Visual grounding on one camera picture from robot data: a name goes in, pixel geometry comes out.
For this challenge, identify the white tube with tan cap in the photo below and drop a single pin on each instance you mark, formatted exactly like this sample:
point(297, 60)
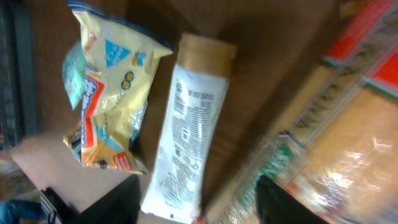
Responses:
point(200, 81)

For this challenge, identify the orange spaghetti pack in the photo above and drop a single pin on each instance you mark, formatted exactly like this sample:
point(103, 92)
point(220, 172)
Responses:
point(334, 147)

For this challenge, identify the teal wipes pack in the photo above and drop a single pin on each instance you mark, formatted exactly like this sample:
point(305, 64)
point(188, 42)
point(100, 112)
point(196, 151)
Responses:
point(73, 74)

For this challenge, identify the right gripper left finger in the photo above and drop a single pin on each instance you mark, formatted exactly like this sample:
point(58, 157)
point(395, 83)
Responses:
point(121, 205)

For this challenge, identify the grey plastic basket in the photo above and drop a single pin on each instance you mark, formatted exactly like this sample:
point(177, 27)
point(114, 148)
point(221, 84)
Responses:
point(18, 101)

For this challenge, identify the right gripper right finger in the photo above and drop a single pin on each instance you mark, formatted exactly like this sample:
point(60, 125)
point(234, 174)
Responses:
point(275, 206)

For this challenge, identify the yellow snack bag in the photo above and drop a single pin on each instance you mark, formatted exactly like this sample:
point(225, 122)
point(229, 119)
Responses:
point(121, 62)

